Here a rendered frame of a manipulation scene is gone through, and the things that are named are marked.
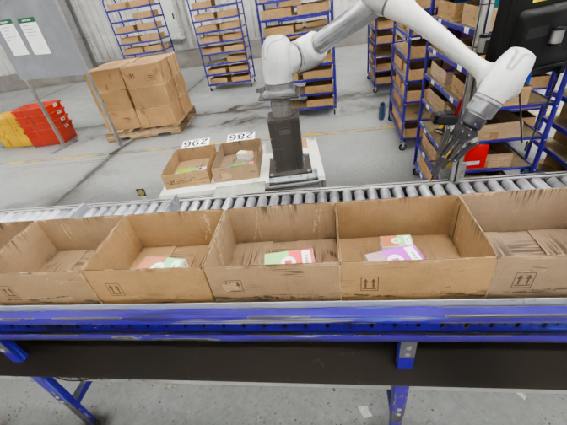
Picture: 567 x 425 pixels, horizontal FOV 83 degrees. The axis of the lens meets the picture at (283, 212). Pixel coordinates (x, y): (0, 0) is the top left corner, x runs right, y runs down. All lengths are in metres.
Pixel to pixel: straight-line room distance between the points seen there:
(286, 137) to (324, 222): 0.82
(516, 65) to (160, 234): 1.32
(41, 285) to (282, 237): 0.81
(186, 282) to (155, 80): 4.55
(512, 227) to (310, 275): 0.73
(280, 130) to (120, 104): 4.18
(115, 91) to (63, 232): 4.31
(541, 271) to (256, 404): 1.37
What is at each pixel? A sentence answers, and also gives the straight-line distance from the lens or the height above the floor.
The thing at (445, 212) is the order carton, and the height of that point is 0.98.
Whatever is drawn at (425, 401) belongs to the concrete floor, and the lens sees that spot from 1.86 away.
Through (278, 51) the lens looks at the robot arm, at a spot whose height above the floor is 1.41.
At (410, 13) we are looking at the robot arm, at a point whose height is 1.53.
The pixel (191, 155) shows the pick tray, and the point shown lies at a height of 0.79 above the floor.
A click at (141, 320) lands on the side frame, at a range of 1.12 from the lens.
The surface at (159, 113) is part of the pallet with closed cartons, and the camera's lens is 5.51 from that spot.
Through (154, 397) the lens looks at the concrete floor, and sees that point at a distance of 2.07.
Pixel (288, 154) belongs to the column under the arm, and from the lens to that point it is 1.90.
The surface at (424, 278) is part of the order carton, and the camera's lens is 0.95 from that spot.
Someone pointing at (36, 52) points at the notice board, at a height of 1.40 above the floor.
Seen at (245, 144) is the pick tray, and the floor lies 0.82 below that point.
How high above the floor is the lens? 1.67
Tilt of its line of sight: 35 degrees down
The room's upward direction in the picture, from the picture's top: 10 degrees counter-clockwise
